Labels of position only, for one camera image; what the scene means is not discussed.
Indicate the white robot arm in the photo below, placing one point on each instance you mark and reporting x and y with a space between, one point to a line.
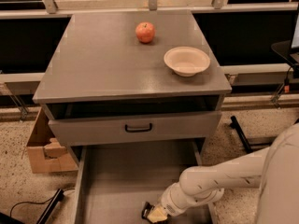
273 170

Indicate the metal window railing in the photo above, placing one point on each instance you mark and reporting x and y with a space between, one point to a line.
152 0

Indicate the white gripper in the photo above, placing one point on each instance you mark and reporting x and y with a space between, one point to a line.
168 206

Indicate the grey drawer cabinet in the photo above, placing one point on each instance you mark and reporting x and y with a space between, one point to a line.
100 69

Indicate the white paper bowl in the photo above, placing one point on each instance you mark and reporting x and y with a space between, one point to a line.
187 61

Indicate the brown cardboard box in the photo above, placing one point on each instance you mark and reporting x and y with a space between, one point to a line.
45 153

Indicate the grey top drawer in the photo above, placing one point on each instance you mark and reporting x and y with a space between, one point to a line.
110 130

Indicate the black stand leg left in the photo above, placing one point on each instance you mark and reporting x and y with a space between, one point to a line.
58 197

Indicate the black drawer handle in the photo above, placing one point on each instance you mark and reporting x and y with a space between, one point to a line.
137 129

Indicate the open grey middle drawer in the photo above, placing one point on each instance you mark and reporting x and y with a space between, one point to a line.
116 180

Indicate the black rxbar chocolate bar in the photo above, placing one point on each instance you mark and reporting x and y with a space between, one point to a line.
146 210

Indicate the red apple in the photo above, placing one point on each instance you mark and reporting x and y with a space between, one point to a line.
145 32

